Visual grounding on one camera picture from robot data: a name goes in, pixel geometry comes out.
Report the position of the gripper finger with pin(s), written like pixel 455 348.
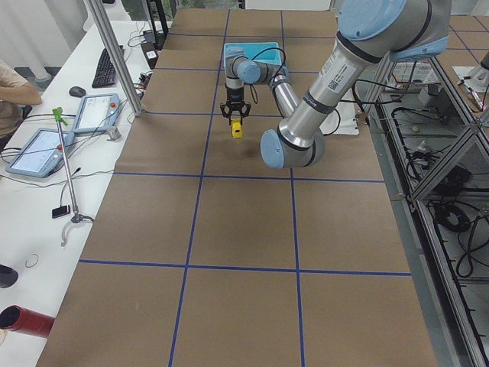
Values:
pixel 226 110
pixel 244 111

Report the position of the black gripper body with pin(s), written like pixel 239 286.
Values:
pixel 234 95

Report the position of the yellow beetle toy car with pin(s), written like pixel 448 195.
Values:
pixel 236 128

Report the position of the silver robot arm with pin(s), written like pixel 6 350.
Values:
pixel 367 32

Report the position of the light blue plastic bin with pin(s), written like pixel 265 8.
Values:
pixel 265 52

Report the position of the small metal block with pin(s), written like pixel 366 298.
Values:
pixel 113 133

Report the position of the black keyboard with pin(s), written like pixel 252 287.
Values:
pixel 105 74

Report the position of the far blue teach pendant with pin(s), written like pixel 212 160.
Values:
pixel 96 113

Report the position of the blue teach pendant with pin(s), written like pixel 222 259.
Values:
pixel 40 156
pixel 96 113

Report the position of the grey computer mouse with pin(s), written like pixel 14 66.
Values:
pixel 77 91

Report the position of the near blue teach pendant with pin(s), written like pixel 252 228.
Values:
pixel 40 156

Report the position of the seated person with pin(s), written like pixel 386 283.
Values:
pixel 16 92

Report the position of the red cylinder bottle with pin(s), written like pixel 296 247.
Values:
pixel 22 320

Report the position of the aluminium frame post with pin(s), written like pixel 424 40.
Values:
pixel 111 44

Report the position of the green handled reacher grabber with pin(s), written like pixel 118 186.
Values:
pixel 77 216

